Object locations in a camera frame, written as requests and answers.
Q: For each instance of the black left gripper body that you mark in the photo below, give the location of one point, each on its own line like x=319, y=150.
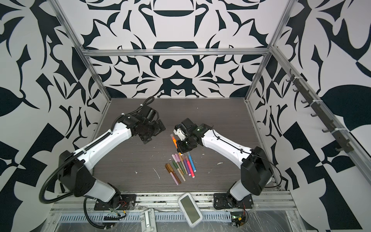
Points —
x=152, y=129

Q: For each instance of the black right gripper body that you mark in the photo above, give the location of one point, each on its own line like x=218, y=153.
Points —
x=186, y=144

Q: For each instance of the orange highlighter pen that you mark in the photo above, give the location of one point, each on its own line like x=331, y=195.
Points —
x=174, y=140

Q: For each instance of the blue highlighter pen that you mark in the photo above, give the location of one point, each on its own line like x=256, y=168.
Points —
x=191, y=162

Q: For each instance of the pink red highlighter pen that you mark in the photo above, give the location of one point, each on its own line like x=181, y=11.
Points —
x=189, y=167

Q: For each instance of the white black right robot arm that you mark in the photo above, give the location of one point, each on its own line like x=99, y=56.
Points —
x=256, y=169

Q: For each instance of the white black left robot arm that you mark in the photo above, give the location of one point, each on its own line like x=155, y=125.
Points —
x=76, y=175

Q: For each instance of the purple highlighter pen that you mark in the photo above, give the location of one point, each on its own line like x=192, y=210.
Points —
x=185, y=165

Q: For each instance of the gold cap beige marker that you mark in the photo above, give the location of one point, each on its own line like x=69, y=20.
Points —
x=182, y=163

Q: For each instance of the pink cap green marker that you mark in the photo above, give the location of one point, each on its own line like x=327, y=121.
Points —
x=180, y=163

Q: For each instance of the light pink cap brown marker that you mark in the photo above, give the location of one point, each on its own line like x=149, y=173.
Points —
x=176, y=162

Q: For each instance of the gold cap brown marker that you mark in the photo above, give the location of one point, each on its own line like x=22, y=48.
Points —
x=175, y=175

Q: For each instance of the white tablet device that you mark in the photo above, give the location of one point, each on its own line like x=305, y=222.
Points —
x=190, y=210

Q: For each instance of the small circuit board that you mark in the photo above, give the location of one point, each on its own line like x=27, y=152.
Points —
x=239, y=220

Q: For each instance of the aluminium horizontal back bar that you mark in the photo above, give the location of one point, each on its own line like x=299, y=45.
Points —
x=175, y=52

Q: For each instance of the grey hook rack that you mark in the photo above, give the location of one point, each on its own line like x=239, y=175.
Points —
x=322, y=112

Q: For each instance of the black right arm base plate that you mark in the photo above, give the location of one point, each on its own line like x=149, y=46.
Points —
x=226, y=201

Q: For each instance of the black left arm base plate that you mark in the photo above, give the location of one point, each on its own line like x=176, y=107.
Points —
x=122, y=202

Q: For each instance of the white bracket front rail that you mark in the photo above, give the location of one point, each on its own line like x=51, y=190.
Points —
x=148, y=221

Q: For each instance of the aluminium corner post back left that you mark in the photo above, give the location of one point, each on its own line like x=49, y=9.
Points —
x=62, y=18

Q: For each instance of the aluminium corner post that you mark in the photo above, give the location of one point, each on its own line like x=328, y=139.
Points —
x=277, y=33
x=62, y=18

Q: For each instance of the aluminium corner post back right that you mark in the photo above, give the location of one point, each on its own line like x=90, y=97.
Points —
x=277, y=33

